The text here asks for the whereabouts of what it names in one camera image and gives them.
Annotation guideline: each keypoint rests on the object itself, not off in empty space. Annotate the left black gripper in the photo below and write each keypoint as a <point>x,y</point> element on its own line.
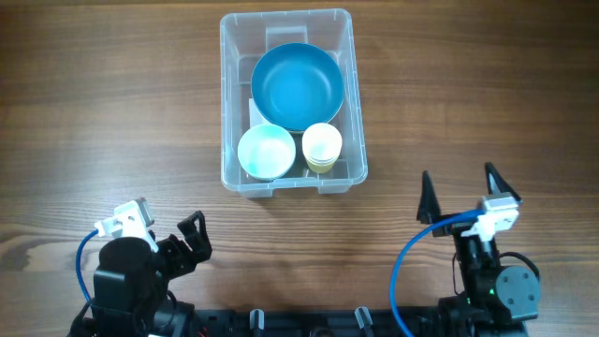
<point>177,248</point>

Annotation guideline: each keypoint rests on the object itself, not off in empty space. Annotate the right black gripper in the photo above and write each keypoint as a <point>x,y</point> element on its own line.
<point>455,225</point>

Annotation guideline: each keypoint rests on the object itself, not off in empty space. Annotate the light blue plastic bowl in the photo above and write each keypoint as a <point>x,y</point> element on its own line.
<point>266,152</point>

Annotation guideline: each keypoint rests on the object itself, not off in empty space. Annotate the yellow plastic cup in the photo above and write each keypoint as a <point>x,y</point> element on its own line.
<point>320,168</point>

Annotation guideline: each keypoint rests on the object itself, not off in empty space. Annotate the cream plastic cup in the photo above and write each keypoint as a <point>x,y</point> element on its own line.
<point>322,143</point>

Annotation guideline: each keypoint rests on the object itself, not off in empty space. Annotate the dark blue deep plate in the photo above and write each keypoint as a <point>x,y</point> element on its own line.
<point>296,85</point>

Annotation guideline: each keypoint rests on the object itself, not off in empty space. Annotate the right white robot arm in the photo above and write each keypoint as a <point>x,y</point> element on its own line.
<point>501,291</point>

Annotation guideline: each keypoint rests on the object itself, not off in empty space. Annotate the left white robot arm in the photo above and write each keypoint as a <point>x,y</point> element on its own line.
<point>131,286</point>

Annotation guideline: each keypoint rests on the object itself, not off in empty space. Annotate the clear plastic storage container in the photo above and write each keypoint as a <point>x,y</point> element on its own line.
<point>244,39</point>

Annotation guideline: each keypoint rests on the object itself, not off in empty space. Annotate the white label sticker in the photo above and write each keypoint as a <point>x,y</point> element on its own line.
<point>256,117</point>

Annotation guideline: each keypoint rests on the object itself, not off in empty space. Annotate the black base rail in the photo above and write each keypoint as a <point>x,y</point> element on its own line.
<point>349,323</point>

